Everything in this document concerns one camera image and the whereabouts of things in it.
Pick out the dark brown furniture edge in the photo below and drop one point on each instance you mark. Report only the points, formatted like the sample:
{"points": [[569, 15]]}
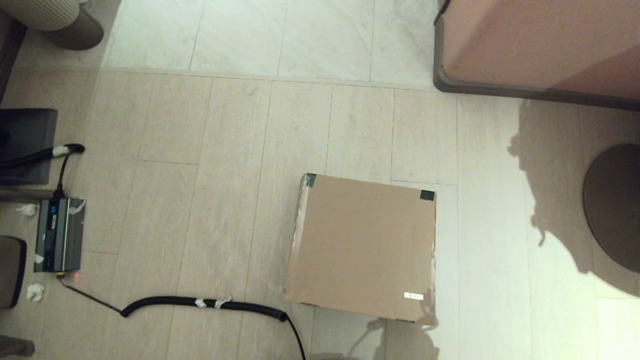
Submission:
{"points": [[7, 50]]}

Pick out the pink cabinet with grey base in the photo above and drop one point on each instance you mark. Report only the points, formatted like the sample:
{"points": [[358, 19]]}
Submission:
{"points": [[540, 40]]}

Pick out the white crumpled tissue scrap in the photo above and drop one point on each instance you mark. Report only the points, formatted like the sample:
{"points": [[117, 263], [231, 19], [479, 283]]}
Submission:
{"points": [[27, 210], [35, 292]]}

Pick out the grey power inverter box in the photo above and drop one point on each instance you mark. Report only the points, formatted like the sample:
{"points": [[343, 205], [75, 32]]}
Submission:
{"points": [[60, 235]]}

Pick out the dark grey block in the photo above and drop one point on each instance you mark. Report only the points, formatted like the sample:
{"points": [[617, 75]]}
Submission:
{"points": [[30, 130]]}

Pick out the striped beige ottoman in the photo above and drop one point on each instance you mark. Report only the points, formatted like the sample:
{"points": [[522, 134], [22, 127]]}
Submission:
{"points": [[50, 15]]}

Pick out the brown panel with black rim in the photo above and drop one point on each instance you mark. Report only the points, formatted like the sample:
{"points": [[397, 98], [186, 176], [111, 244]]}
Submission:
{"points": [[10, 270]]}

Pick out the brown cardboard shoe box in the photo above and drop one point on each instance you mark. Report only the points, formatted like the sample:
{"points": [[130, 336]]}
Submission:
{"points": [[360, 245]]}

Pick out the grey furniture foot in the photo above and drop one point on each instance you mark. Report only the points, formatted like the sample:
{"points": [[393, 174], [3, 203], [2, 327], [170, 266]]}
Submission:
{"points": [[15, 346]]}

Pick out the round brown pedestal base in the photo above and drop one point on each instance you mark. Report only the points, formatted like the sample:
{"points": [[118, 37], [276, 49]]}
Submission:
{"points": [[615, 205]]}

